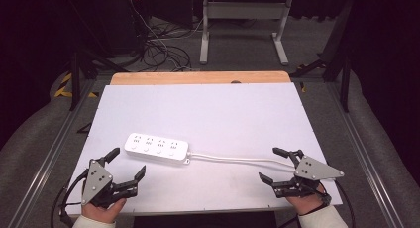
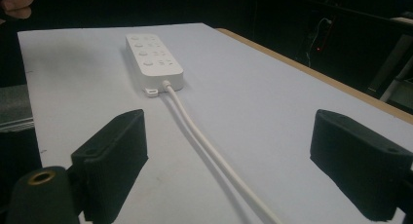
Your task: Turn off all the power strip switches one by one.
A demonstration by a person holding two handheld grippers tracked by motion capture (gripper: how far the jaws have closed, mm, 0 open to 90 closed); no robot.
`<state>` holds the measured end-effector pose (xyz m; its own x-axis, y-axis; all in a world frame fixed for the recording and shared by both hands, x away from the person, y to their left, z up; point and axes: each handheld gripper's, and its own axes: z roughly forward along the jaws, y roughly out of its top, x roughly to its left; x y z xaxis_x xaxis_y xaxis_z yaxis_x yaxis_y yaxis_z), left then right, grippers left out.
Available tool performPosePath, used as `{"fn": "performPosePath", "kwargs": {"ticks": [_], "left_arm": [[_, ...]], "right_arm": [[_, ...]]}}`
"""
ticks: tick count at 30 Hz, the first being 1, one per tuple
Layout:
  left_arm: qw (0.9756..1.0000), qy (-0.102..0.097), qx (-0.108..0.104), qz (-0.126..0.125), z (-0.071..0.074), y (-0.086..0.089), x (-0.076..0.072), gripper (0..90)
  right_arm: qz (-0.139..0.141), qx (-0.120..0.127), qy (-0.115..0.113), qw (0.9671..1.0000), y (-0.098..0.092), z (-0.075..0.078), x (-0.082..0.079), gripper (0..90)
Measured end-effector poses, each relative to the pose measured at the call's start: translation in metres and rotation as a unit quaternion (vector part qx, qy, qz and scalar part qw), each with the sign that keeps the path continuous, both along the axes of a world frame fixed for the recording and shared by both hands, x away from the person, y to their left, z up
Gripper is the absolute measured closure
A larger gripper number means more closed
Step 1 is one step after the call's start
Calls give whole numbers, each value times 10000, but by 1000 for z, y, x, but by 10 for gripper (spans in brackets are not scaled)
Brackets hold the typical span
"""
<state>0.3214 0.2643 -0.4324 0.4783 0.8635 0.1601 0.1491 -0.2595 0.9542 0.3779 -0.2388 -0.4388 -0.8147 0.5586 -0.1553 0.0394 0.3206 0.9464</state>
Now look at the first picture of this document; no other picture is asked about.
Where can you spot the white board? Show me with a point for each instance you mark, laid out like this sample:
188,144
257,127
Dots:
211,122

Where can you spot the person's left hand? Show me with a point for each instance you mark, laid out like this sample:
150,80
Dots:
103,213

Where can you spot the white power strip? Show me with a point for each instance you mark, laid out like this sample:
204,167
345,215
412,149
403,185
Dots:
156,147

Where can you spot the dark equipment box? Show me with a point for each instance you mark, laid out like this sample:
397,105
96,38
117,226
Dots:
127,23

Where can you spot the person's right hand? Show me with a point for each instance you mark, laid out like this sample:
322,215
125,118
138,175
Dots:
305,204

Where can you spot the yellow black hazard tape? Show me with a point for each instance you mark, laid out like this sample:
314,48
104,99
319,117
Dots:
66,87

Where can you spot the black metal stand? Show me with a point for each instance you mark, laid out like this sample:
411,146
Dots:
76,79
340,56

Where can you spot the grey metal table frame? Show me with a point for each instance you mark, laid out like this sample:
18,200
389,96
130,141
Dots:
244,10

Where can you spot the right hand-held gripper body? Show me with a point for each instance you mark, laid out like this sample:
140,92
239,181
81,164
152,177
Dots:
313,171

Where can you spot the aluminium rail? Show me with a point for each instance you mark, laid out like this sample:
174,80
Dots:
49,155
363,155

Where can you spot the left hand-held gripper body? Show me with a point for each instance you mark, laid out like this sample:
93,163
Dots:
95,181

